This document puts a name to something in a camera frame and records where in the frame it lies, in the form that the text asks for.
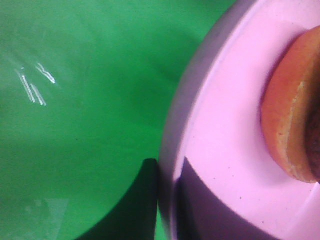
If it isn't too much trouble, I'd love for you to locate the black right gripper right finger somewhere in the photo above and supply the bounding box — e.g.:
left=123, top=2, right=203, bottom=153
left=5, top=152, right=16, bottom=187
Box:
left=172, top=157, right=275, bottom=240

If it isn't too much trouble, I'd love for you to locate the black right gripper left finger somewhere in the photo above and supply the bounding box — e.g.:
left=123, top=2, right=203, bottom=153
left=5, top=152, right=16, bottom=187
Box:
left=81, top=158, right=159, bottom=240

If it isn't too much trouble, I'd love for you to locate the pink plate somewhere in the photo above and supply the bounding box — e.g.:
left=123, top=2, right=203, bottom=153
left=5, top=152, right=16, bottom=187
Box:
left=159, top=0, right=320, bottom=240

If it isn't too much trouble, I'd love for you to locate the burger with lettuce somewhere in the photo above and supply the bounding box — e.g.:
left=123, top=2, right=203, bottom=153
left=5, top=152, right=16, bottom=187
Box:
left=261, top=26, right=320, bottom=183

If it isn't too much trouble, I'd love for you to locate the green table cover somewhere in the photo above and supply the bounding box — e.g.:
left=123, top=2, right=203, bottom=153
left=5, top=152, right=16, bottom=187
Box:
left=0, top=0, right=233, bottom=240

